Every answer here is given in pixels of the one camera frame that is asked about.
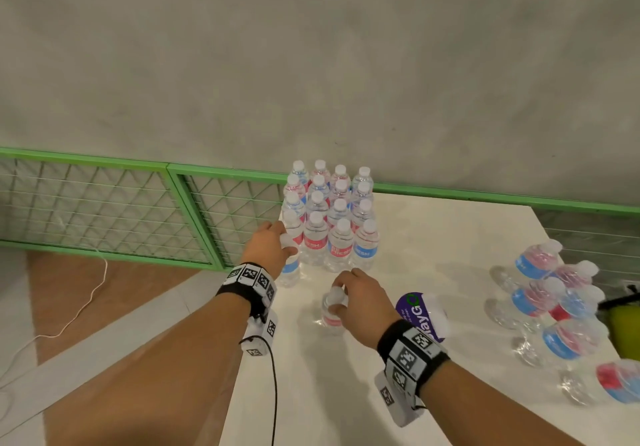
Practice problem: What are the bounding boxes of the person's right hand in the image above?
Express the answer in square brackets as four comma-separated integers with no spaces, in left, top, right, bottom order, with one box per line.
[327,267,403,351]

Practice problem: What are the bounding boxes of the person's left hand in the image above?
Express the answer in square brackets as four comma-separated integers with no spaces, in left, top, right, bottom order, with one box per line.
[241,220,300,280]

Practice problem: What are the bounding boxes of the water bottle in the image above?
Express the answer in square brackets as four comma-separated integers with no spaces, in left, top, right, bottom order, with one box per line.
[277,233,303,289]
[319,285,349,337]

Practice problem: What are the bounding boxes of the neat rows of water bottles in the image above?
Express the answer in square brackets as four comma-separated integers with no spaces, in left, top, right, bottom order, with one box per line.
[279,160,381,273]

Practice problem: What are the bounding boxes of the group of water bottles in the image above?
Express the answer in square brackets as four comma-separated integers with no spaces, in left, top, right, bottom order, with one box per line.
[483,239,640,407]

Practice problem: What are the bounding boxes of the person's right forearm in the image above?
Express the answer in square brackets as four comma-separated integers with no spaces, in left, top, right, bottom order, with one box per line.
[425,360,586,446]

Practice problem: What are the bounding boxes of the person's left forearm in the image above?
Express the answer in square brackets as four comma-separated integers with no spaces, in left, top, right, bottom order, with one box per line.
[42,293,251,446]

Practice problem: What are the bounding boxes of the purple round sticker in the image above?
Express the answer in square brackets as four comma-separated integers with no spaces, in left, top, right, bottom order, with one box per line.
[395,290,451,344]

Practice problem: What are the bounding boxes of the white table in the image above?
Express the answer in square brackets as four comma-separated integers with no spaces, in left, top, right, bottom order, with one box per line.
[218,192,640,446]

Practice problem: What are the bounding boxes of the green metal mesh fence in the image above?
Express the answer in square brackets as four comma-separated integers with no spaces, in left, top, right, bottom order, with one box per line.
[0,146,640,291]

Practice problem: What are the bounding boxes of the wooden-backed green seat chair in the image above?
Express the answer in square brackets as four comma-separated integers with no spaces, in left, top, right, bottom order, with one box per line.
[597,284,640,361]

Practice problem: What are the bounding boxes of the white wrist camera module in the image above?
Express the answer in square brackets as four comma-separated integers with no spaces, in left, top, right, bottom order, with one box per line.
[373,370,426,429]
[239,308,279,359]

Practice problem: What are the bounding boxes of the thin black cable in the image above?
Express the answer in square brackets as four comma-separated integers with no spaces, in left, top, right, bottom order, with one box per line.
[239,335,279,446]

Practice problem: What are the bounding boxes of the thin white cable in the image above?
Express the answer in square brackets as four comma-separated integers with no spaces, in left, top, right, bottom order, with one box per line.
[0,248,109,421]

